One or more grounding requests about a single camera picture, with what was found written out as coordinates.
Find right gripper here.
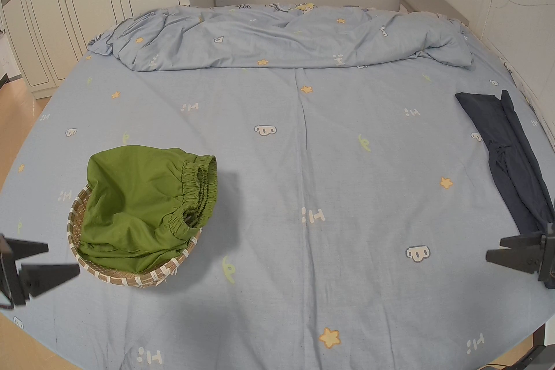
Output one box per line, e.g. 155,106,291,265
485,223,555,289

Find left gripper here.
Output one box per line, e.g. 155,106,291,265
0,235,81,311

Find green shorts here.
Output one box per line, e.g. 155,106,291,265
78,146,218,275

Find round woven basket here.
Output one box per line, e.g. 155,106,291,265
66,183,204,289

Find dark blue garment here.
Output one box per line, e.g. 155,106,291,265
454,89,555,237

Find bed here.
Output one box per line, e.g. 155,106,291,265
0,0,555,370

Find grey bedside table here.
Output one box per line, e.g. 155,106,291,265
396,0,471,26

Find pale blue quilt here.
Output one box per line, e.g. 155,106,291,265
87,3,474,72

